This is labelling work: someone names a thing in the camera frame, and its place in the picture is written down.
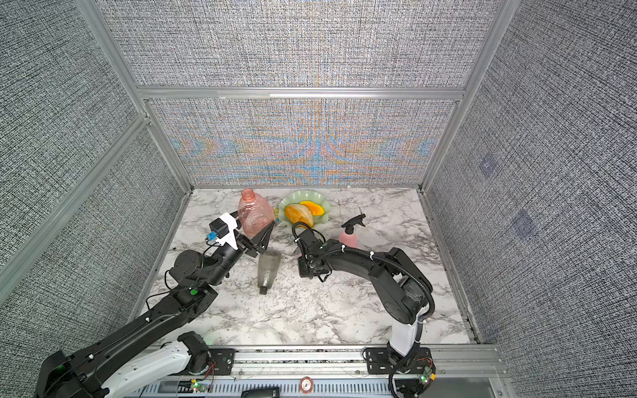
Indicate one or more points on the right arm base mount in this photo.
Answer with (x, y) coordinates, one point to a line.
(417, 362)

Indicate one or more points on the translucent pink spray bottle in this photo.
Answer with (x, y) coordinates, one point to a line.
(255, 213)

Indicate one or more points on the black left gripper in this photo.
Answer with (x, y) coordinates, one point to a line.
(251, 247)

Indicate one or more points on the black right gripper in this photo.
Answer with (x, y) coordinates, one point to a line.
(301, 269)

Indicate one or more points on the green scalloped plate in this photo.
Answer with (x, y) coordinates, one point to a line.
(305, 195)

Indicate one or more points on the aluminium front rail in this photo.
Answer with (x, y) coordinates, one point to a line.
(315, 362)

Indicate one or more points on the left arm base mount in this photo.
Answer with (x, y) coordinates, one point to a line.
(206, 361)

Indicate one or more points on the orange bread roll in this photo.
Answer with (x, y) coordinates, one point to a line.
(298, 213)

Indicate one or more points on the black spray nozzle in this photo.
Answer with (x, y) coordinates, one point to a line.
(349, 225)

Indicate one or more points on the opaque pink spray bottle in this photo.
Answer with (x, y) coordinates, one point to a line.
(348, 239)

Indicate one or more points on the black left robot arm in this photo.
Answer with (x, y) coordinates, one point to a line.
(118, 364)

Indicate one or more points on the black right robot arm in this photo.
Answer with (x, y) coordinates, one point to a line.
(405, 293)

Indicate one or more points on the yellow mango slice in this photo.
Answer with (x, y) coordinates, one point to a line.
(315, 209)

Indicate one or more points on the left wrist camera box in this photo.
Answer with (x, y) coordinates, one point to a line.
(221, 233)

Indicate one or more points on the clear grey spray bottle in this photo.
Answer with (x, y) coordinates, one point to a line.
(269, 264)

